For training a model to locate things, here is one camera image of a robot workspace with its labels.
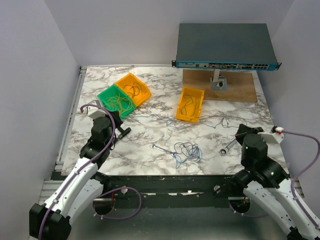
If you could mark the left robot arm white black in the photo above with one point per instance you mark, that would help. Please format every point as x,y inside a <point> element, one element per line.
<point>53,219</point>

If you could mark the silver ratchet wrench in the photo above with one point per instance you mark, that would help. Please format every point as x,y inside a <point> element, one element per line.
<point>223,151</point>

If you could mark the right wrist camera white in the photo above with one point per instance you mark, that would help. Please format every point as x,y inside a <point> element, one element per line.
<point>276,136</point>

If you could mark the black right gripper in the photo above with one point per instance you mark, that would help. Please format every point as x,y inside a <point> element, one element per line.
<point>243,129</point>

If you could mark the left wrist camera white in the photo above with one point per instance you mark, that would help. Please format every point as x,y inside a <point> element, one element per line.
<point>93,112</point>

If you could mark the aluminium table frame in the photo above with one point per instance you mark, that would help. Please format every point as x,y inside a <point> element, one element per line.
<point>197,144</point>

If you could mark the yellow bin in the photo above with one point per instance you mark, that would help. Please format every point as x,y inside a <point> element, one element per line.
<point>190,104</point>
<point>137,90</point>

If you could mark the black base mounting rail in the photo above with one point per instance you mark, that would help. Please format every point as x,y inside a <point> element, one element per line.
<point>172,191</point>

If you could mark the metal switch stand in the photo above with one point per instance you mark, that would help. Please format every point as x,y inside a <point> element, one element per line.
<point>218,82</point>

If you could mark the silver open-end wrench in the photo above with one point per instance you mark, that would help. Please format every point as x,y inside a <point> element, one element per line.
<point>153,146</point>

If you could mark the black T-handle tool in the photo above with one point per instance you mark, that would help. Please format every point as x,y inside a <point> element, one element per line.
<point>123,133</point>

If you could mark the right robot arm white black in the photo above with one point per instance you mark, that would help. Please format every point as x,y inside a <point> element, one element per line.
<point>266,182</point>

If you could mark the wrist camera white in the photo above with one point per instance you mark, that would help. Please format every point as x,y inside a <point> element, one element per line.
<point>276,136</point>
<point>93,112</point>

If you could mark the blue network switch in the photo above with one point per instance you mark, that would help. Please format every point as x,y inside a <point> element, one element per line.
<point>225,46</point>

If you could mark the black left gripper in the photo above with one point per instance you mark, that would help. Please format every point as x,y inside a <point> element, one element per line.
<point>116,118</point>

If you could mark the green plastic bin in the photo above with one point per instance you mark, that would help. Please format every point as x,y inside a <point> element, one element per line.
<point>114,99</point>

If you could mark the wooden base board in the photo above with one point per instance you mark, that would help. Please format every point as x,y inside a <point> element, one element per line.
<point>239,86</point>

